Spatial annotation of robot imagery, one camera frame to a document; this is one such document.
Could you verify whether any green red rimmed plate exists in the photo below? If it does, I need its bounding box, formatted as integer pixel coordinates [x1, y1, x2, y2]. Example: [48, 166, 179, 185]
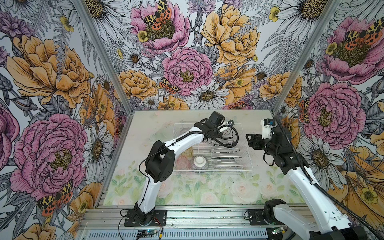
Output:
[210, 147, 241, 154]

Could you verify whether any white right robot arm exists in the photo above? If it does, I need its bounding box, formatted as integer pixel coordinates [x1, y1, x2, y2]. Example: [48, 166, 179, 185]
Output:
[246, 119, 368, 240]

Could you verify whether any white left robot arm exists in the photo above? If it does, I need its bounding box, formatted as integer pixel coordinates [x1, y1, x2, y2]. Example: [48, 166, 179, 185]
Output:
[134, 111, 240, 215]

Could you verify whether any white upturned ceramic bowl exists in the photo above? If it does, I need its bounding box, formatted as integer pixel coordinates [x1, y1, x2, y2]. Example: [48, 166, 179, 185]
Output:
[192, 156, 209, 170]

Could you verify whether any pink plastic cup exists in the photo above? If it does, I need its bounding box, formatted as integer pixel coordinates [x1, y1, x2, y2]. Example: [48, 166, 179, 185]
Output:
[176, 156, 191, 171]

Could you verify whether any green circuit board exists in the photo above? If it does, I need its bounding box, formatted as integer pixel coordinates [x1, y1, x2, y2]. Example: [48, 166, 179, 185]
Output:
[136, 229, 164, 240]

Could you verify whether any black corrugated cable left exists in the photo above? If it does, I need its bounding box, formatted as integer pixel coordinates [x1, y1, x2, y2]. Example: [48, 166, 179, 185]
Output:
[206, 124, 240, 149]

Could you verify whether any white wire dish rack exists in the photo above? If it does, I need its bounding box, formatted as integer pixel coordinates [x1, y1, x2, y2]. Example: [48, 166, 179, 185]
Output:
[174, 123, 253, 174]

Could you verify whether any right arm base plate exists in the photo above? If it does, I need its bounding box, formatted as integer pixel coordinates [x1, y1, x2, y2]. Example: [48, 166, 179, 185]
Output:
[247, 209, 267, 226]

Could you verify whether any aluminium front rail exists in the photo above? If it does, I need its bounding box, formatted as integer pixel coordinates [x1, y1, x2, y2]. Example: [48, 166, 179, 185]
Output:
[76, 205, 316, 240]

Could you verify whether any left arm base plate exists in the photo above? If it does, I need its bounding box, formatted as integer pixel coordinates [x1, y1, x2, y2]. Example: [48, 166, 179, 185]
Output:
[124, 209, 168, 227]

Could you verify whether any aluminium corner post right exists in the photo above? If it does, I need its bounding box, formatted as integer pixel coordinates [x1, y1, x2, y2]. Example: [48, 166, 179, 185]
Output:
[271, 0, 340, 115]

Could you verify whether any aluminium corner post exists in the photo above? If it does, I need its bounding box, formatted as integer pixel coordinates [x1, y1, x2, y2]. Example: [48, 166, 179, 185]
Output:
[271, 0, 340, 115]
[74, 1, 134, 117]

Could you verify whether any aluminium corner post left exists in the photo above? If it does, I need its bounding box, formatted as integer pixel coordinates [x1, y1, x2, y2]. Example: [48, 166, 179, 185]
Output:
[74, 1, 134, 117]

